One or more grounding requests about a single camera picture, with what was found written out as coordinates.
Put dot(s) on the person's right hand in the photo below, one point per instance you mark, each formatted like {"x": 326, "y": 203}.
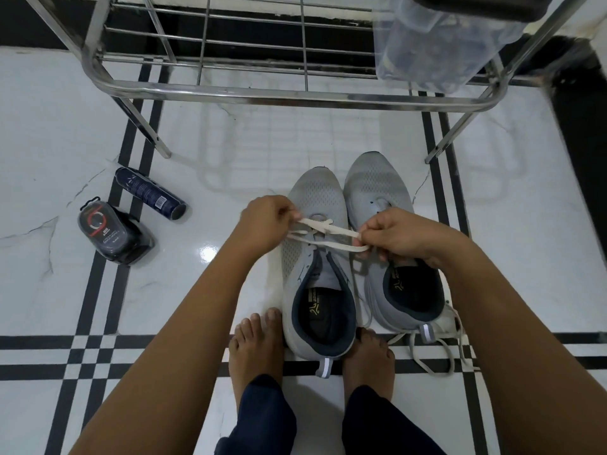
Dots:
{"x": 412, "y": 236}

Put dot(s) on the person's left hand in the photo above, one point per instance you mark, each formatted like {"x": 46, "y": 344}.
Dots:
{"x": 261, "y": 225}

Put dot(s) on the person's left fingers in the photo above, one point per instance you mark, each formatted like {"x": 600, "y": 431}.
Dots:
{"x": 286, "y": 212}

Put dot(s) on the person's right fingers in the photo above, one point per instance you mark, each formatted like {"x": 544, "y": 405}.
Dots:
{"x": 374, "y": 234}

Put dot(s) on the white shoelace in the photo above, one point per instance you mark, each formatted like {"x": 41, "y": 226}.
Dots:
{"x": 438, "y": 355}
{"x": 327, "y": 230}

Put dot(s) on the person's right forearm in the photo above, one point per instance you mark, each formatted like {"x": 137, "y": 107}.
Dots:
{"x": 517, "y": 355}

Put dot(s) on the person's left forearm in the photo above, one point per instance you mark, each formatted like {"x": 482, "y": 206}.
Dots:
{"x": 170, "y": 355}

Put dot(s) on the grey mesh sneaker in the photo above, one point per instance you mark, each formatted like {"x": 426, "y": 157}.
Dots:
{"x": 379, "y": 184}
{"x": 313, "y": 279}

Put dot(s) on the stainless steel shoe rack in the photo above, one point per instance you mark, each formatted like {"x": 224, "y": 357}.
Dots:
{"x": 246, "y": 93}

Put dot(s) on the person's right foot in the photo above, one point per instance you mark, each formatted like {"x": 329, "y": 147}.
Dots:
{"x": 367, "y": 362}

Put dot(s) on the person's foot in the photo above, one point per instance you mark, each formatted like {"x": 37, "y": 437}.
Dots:
{"x": 367, "y": 362}
{"x": 253, "y": 350}

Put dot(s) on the dark blue spray can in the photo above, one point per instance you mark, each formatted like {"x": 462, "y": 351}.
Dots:
{"x": 149, "y": 191}

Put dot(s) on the person's left foot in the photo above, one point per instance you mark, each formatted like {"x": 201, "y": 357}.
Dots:
{"x": 253, "y": 350}

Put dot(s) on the black shoe polish sponge pack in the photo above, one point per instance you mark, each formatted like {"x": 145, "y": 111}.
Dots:
{"x": 111, "y": 232}

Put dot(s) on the clear plastic container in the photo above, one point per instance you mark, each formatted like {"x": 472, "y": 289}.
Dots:
{"x": 427, "y": 52}

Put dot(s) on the dark blue trouser leg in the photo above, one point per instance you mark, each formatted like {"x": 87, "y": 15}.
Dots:
{"x": 384, "y": 426}
{"x": 261, "y": 421}

